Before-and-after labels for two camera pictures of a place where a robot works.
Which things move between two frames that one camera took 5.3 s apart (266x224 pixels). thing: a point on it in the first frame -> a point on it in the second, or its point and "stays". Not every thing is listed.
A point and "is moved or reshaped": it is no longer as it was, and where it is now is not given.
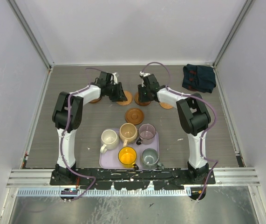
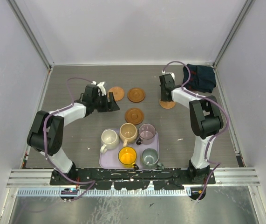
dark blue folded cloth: x=196 y=78 stays
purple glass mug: x=146 y=132 stays
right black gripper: x=141 y=98 -> x=162 y=96
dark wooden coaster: x=134 y=116 stays
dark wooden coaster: x=136 y=99 -> x=136 y=94
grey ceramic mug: x=150 y=157 stays
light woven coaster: x=165 y=105 stays
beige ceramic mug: x=128 y=133 stays
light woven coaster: x=129 y=97 is moved or reshaped
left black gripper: x=119 y=95 -> x=111 y=106
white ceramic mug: x=110 y=139 stays
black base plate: x=134 y=178 stays
